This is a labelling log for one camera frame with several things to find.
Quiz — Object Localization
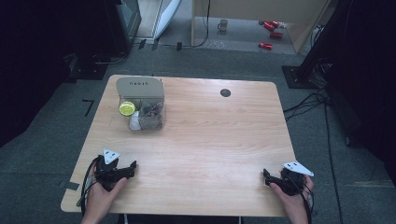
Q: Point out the clear storage box grey lid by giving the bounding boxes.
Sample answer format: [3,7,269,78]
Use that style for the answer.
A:
[115,76,166,132]

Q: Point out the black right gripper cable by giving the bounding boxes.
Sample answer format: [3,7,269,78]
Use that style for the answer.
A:
[288,174,316,224]

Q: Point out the yellow-green round container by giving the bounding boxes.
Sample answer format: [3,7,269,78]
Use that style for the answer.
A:
[119,101,136,117]

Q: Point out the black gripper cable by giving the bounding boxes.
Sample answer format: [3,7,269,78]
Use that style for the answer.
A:
[76,156,102,217]
[288,174,316,224]

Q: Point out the black stand base plate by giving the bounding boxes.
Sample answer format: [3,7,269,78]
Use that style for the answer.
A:
[281,64,321,91]

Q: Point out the person's right hand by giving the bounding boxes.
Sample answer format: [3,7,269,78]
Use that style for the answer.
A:
[269,175,314,224]

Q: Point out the black floor cables bundle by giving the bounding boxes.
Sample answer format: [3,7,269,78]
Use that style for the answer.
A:
[282,57,331,123]

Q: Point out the person's left hand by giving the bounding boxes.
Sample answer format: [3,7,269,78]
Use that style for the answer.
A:
[80,176,129,224]

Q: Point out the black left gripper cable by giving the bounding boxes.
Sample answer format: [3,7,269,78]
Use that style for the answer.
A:
[76,156,102,217]

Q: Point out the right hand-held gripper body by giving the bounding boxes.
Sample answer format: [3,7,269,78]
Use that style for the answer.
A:
[277,161,315,197]

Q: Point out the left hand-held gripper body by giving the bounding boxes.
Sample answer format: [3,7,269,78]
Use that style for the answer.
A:
[93,148,126,192]

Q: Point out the dark mixed contents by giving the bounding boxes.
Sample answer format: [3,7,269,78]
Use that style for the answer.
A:
[138,101,164,131]

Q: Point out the long black floor cable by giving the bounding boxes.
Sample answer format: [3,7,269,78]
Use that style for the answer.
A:
[323,102,344,224]

